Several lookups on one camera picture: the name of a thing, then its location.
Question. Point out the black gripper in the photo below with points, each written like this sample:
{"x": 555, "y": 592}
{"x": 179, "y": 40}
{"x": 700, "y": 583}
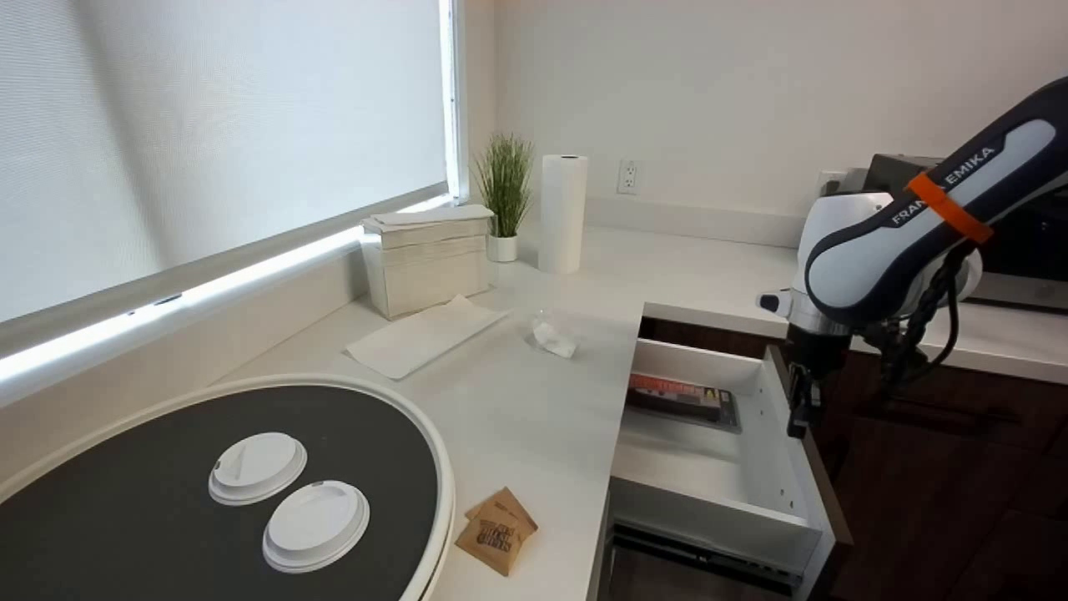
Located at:
{"x": 813, "y": 358}

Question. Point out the white drawer with wood front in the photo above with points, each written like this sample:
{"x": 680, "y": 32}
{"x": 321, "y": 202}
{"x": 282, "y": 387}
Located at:
{"x": 736, "y": 495}

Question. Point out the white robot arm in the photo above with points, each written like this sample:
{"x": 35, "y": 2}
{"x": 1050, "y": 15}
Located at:
{"x": 879, "y": 263}

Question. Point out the dark box in drawer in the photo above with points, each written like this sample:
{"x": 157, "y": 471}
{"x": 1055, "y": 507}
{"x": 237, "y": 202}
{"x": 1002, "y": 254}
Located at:
{"x": 690, "y": 398}

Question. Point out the crumpled white paper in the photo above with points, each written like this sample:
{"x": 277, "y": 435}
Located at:
{"x": 552, "y": 338}

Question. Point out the white paper towel roll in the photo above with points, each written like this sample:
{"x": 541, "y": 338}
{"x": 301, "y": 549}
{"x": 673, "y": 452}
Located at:
{"x": 562, "y": 212}

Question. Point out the small green potted plant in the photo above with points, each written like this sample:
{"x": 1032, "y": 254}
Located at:
{"x": 500, "y": 184}

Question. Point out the brown paper packet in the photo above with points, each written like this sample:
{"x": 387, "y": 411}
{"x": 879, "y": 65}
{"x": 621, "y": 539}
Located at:
{"x": 497, "y": 528}

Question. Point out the white napkin box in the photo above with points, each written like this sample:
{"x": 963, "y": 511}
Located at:
{"x": 426, "y": 258}

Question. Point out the white folded cloth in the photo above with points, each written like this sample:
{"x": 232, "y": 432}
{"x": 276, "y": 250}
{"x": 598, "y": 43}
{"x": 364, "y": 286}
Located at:
{"x": 413, "y": 342}

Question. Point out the round black white tray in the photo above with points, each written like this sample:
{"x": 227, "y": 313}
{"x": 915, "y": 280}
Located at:
{"x": 136, "y": 518}

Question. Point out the white coffee cup lid right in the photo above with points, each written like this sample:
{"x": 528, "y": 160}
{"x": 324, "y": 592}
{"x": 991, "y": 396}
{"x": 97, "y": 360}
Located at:
{"x": 315, "y": 524}

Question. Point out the white coffee cup lid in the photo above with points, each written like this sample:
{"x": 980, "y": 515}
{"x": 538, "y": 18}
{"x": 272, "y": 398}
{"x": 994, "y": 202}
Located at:
{"x": 315, "y": 524}
{"x": 254, "y": 467}

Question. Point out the white coffee cup lid left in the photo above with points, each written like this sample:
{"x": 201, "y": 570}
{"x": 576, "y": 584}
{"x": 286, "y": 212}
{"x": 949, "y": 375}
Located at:
{"x": 254, "y": 467}

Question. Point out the white roller window blind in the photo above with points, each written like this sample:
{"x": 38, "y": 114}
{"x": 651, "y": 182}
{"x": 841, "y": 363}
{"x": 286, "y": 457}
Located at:
{"x": 142, "y": 133}

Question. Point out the white wall outlet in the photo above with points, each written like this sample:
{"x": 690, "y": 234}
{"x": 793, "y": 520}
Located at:
{"x": 628, "y": 178}

